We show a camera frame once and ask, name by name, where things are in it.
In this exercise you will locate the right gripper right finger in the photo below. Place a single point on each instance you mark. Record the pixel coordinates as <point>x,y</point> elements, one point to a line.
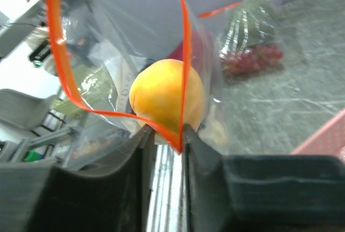
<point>260,192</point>

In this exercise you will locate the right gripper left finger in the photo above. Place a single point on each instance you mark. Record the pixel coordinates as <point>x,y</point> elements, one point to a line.
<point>112,195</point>

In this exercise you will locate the pink plastic basket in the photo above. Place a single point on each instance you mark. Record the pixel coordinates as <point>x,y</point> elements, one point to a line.
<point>328,140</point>

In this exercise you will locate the red grape bunch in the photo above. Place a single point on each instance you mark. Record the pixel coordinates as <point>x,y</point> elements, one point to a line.
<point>251,60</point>

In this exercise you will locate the orange fruit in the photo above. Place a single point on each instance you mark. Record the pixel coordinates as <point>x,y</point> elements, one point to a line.
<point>156,94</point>

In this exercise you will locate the magenta dragon fruit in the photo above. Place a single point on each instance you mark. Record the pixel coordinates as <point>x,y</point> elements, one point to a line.
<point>199,40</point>

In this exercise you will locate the clear bag orange zipper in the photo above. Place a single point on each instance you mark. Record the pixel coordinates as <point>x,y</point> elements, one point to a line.
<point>226,10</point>

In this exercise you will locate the green netted melon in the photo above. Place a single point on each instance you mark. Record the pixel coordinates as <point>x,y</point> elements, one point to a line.
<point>251,23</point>

